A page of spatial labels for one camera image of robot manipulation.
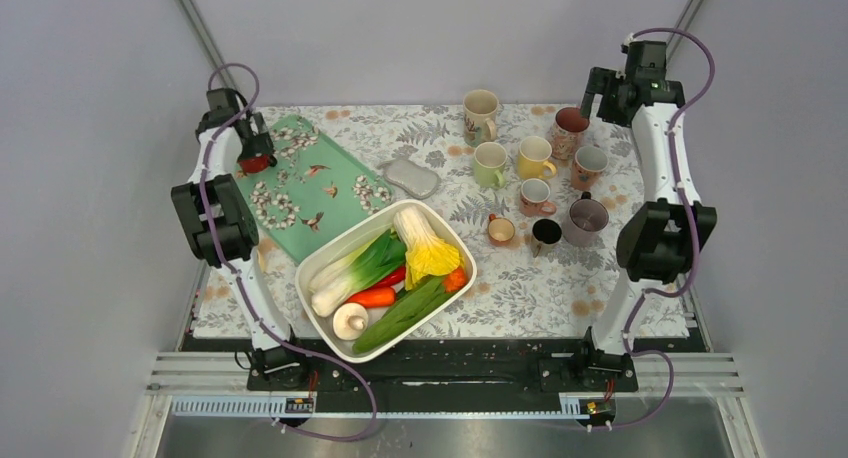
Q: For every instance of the napa cabbage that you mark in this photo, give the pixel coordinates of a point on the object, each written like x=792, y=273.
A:
x=426, y=253

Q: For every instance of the red chili pepper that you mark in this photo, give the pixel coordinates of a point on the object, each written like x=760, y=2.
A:
x=395, y=277

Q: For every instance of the white rectangular basin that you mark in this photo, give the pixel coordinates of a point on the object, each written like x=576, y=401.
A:
x=351, y=240

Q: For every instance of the grey sponge pad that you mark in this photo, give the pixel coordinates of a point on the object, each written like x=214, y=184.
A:
x=417, y=181

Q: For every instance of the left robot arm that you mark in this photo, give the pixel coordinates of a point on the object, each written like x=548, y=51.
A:
x=220, y=228

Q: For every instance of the orange carrot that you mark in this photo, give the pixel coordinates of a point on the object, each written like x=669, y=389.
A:
x=374, y=297

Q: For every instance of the terracotta pink mug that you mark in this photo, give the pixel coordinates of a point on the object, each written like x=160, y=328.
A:
x=534, y=194

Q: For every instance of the yellow mug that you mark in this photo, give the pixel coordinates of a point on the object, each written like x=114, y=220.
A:
x=534, y=159

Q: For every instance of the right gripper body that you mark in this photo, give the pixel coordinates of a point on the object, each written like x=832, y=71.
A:
x=608, y=109

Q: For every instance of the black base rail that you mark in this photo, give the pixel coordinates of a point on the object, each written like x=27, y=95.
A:
x=546, y=365

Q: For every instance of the white mushroom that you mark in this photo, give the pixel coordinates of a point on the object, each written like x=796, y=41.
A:
x=350, y=321

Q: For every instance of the cream floral mug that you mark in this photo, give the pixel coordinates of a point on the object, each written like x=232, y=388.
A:
x=480, y=110

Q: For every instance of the bok choy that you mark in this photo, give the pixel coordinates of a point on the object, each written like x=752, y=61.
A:
x=355, y=272

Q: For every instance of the green floral tray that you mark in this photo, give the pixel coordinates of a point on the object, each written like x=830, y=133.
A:
x=316, y=192

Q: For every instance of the small orange mug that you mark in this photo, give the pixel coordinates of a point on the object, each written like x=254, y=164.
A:
x=500, y=231

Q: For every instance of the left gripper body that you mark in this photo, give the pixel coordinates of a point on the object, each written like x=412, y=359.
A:
x=259, y=142

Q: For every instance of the peach floral mug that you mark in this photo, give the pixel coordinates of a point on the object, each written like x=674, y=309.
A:
x=588, y=164

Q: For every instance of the purple mug black handle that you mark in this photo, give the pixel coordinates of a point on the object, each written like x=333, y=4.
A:
x=585, y=219

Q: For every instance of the light green mug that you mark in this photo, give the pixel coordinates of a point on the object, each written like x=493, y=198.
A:
x=489, y=161

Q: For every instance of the pink tall cup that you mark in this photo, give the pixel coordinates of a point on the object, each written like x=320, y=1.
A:
x=566, y=132

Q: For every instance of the red mug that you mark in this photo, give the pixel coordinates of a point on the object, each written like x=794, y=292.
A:
x=257, y=164

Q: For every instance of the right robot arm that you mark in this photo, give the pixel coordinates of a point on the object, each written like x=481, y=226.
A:
x=665, y=236

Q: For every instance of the brown small cup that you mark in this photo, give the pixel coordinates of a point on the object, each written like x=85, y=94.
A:
x=545, y=235

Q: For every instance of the floral tablecloth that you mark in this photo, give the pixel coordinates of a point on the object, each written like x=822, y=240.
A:
x=558, y=294

